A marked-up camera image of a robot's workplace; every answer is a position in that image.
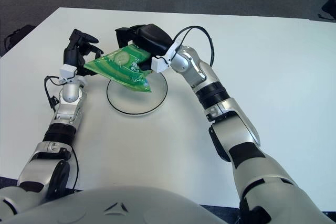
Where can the white plate with black rim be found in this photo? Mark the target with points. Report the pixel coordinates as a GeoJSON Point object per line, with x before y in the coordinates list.
{"type": "Point", "coordinates": [136, 100]}

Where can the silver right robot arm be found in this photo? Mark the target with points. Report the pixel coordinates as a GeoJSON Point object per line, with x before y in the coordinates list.
{"type": "Point", "coordinates": [210, 82]}

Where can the white right wrist connector box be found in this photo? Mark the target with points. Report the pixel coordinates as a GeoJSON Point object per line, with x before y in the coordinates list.
{"type": "Point", "coordinates": [160, 62]}

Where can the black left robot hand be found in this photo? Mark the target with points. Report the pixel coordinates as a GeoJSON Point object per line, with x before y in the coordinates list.
{"type": "Point", "coordinates": [76, 53]}

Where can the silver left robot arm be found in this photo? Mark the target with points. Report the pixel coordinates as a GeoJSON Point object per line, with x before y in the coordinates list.
{"type": "Point", "coordinates": [65, 98]}

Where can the black backpack on floor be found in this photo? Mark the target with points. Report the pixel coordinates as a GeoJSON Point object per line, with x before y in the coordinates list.
{"type": "Point", "coordinates": [18, 36]}

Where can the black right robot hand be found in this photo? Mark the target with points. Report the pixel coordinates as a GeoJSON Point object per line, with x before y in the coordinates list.
{"type": "Point", "coordinates": [152, 40]}

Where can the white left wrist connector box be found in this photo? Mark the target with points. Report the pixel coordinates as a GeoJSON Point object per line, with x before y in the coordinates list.
{"type": "Point", "coordinates": [67, 70]}

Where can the green potato chip bag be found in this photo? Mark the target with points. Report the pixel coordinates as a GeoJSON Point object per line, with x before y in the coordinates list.
{"type": "Point", "coordinates": [120, 69]}

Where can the silver robot torso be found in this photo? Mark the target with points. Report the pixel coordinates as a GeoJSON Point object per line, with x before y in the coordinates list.
{"type": "Point", "coordinates": [118, 203]}

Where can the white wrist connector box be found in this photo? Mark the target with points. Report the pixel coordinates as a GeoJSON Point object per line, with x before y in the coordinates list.
{"type": "Point", "coordinates": [160, 62]}
{"type": "Point", "coordinates": [67, 70]}

